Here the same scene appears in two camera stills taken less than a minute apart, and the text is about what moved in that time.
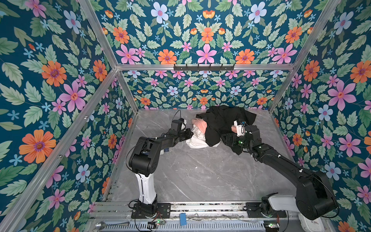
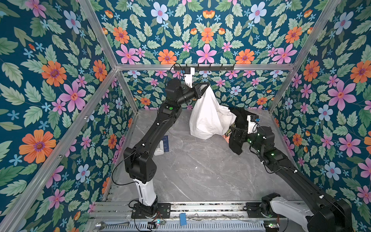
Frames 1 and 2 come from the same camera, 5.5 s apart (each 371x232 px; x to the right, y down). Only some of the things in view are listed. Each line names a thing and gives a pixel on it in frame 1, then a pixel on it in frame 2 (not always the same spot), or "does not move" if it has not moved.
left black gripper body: [184, 135] → [197, 94]
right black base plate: [253, 210] does not move
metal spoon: [100, 225] does not move
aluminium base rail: [116, 216] does not move
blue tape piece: [182, 219] does not move
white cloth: [198, 139] → [208, 117]
